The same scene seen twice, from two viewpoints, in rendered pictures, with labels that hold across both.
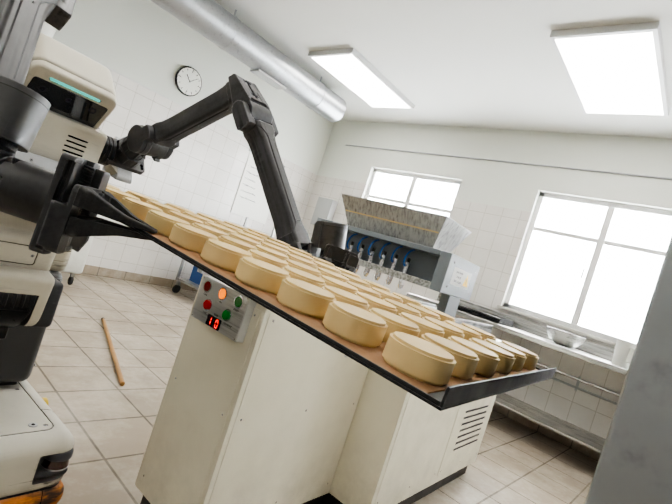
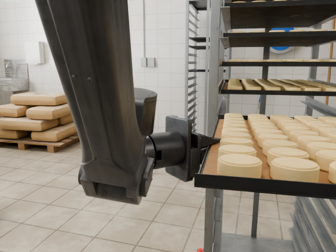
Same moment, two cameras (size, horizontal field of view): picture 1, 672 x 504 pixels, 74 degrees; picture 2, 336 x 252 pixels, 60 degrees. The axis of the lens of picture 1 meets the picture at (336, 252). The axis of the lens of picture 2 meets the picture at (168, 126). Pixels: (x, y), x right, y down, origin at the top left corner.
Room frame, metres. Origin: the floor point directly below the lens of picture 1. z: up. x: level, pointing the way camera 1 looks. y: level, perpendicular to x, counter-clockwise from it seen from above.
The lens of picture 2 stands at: (1.07, 0.41, 1.14)
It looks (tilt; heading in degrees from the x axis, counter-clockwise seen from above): 12 degrees down; 246
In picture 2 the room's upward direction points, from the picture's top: straight up
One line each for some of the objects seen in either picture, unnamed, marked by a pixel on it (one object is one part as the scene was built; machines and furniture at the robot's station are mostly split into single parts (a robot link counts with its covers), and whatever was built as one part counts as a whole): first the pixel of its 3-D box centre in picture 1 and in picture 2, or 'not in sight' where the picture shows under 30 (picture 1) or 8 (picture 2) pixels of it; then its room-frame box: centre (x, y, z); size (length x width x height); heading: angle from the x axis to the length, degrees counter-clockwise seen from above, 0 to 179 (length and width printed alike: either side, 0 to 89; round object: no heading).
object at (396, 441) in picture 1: (394, 390); not in sight; (2.45, -0.54, 0.42); 1.28 x 0.72 x 0.84; 142
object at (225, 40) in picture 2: not in sight; (226, 40); (0.35, -0.64, 1.23); 0.64 x 0.03 x 0.03; 54
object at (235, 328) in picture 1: (222, 307); not in sight; (1.39, 0.28, 0.77); 0.24 x 0.04 x 0.14; 52
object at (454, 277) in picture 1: (384, 275); not in sight; (2.08, -0.25, 1.01); 0.72 x 0.33 x 0.34; 52
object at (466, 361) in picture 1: (446, 355); (328, 121); (0.37, -0.11, 0.99); 0.05 x 0.05 x 0.02
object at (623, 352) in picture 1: (625, 354); not in sight; (3.57, -2.46, 0.98); 0.18 x 0.14 x 0.20; 0
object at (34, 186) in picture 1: (42, 196); not in sight; (0.46, 0.31, 1.00); 0.07 x 0.07 x 0.10; 9
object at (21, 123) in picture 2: not in sight; (28, 122); (1.26, -3.95, 0.34); 0.72 x 0.42 x 0.15; 144
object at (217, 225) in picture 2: not in sight; (219, 200); (0.35, -0.64, 0.51); 0.64 x 0.03 x 0.03; 54
